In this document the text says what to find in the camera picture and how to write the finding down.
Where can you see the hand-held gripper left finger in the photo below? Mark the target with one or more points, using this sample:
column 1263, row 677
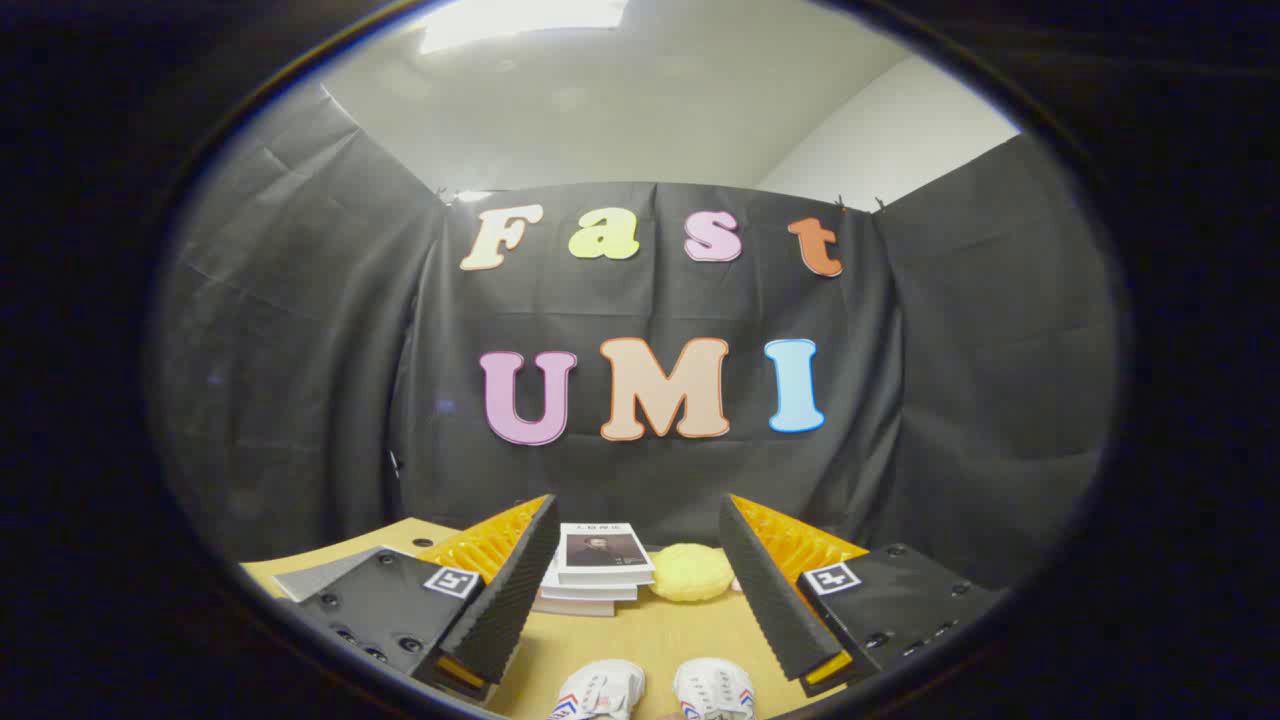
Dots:
column 515, row 590

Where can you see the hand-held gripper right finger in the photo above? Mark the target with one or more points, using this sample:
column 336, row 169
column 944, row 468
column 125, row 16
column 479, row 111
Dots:
column 765, row 590

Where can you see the white canvas shoe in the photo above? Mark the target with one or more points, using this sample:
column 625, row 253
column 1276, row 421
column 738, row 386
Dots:
column 712, row 690
column 600, row 692

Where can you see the thick book with brown cover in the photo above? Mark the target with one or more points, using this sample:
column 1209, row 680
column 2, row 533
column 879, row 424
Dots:
column 570, row 607

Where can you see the yellow plush cushion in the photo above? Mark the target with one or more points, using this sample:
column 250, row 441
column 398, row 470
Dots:
column 692, row 573

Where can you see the plain white book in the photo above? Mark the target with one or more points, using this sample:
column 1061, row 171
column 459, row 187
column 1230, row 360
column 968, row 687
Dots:
column 590, row 592

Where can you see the book with portrait cover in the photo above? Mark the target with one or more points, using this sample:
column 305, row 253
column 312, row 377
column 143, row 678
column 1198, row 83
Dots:
column 603, row 552

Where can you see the black backdrop cloth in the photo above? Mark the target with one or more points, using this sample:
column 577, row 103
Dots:
column 340, row 400

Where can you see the ceiling light panel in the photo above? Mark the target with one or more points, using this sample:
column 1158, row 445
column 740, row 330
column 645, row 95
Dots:
column 520, row 20

